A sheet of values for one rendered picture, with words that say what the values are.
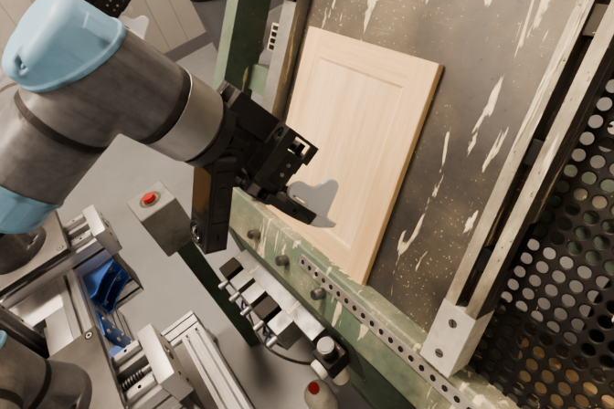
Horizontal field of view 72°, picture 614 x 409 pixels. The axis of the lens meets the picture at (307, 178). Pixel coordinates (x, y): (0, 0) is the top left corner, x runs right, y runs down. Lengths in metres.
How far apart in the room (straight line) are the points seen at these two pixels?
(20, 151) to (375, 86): 0.69
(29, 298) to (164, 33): 3.44
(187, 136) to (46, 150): 0.10
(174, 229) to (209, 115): 1.00
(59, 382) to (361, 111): 0.74
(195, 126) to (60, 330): 0.88
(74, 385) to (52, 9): 0.68
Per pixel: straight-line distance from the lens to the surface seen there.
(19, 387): 0.80
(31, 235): 1.26
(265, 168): 0.43
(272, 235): 1.13
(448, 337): 0.81
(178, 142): 0.38
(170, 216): 1.33
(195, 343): 1.86
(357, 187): 0.94
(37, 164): 0.37
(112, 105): 0.35
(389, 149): 0.88
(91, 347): 0.97
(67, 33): 0.33
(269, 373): 1.94
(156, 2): 4.39
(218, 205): 0.43
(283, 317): 1.13
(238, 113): 0.41
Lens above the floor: 1.72
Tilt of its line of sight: 42 degrees down
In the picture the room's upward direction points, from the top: 19 degrees counter-clockwise
